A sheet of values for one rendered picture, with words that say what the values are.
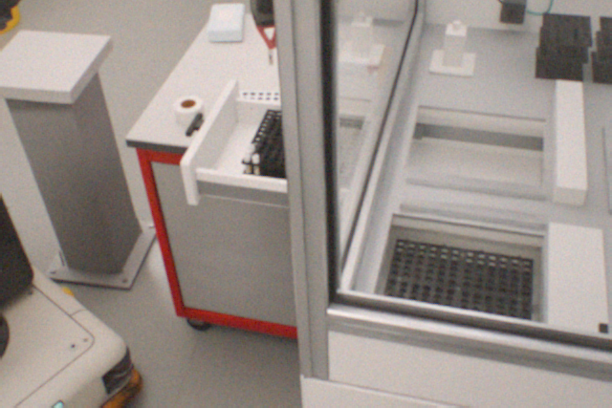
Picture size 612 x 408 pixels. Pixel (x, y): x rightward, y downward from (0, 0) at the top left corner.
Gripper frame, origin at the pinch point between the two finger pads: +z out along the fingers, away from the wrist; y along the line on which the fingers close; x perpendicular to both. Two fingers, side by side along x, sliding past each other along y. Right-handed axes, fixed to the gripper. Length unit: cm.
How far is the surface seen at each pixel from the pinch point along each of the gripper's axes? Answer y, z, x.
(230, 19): 43.7, 19.2, 3.6
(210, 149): -21.4, 8.2, 17.0
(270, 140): -24.3, 6.1, 5.4
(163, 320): 7, 98, 38
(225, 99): -11.6, 4.0, 12.2
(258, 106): -10.0, 8.4, 5.2
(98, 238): 31, 82, 53
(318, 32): -80, -53, 9
